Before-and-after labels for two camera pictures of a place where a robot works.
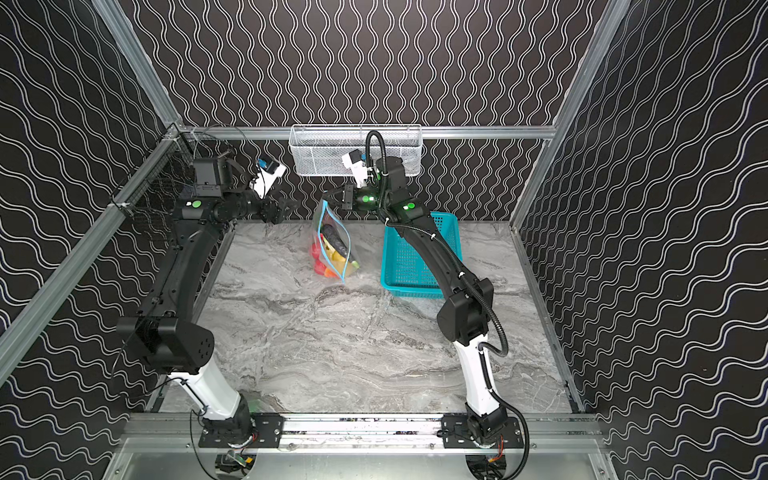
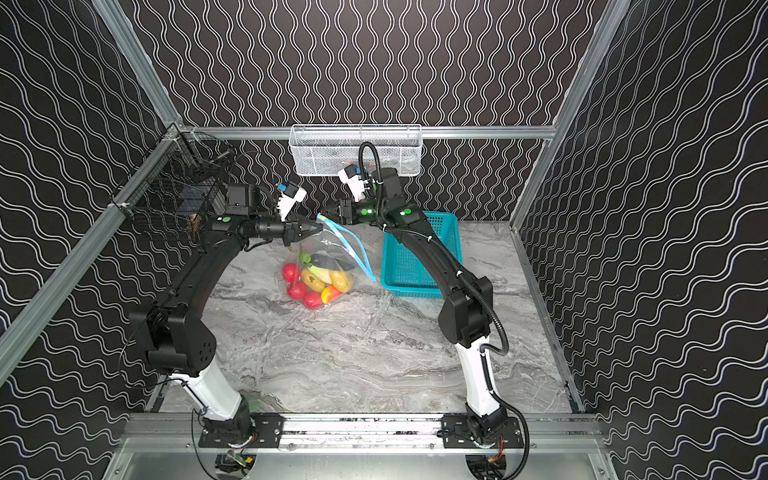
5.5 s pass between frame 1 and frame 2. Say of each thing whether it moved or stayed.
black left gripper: moved
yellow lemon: moved
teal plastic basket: stayed
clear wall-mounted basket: stayed
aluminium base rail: stayed
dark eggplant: moved
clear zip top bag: moved
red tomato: moved
